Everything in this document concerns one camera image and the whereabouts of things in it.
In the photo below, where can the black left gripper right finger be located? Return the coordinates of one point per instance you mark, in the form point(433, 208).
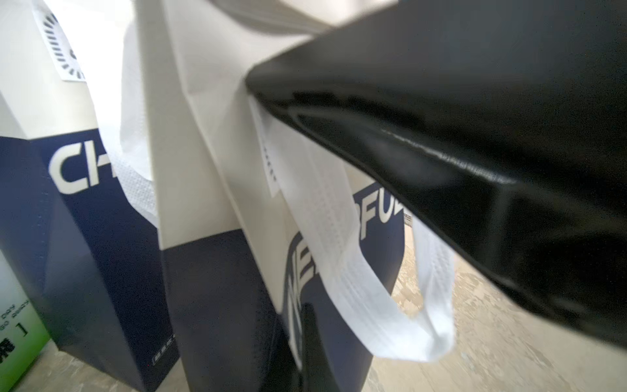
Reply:
point(499, 124)

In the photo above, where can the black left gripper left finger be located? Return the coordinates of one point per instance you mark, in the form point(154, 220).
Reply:
point(315, 375)

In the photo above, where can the navy white takeout bag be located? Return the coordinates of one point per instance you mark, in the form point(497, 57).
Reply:
point(320, 231)
point(88, 261)

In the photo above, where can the green white takeout bag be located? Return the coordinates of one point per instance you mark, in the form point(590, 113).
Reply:
point(23, 334)

